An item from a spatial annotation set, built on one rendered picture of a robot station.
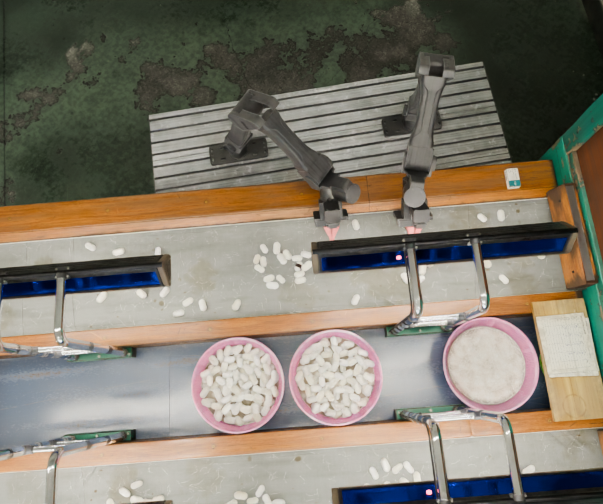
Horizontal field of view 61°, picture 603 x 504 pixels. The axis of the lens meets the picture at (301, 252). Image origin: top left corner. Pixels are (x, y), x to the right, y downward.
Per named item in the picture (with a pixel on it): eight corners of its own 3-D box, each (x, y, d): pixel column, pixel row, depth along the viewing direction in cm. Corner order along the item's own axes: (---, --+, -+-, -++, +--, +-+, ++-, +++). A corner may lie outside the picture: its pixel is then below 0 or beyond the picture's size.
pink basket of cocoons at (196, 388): (198, 343, 157) (190, 340, 148) (283, 336, 157) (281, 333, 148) (200, 434, 150) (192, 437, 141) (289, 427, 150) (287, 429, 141)
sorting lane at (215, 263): (-11, 246, 163) (-15, 244, 161) (554, 199, 160) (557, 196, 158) (-19, 340, 156) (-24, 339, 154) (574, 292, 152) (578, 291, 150)
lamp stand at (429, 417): (393, 409, 150) (422, 418, 107) (461, 403, 150) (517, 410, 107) (401, 478, 145) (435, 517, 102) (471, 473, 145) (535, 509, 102)
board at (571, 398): (530, 302, 148) (531, 302, 147) (581, 298, 147) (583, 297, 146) (553, 421, 139) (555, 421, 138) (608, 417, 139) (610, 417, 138)
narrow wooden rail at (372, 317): (-6, 342, 162) (-29, 339, 151) (564, 296, 159) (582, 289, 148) (-7, 359, 160) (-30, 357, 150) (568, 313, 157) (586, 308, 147)
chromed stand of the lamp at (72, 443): (69, 434, 152) (-30, 453, 109) (136, 429, 152) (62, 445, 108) (67, 503, 147) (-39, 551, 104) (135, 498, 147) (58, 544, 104)
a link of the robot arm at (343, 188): (366, 186, 144) (347, 159, 136) (350, 210, 142) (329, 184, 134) (338, 179, 152) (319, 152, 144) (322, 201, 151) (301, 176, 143)
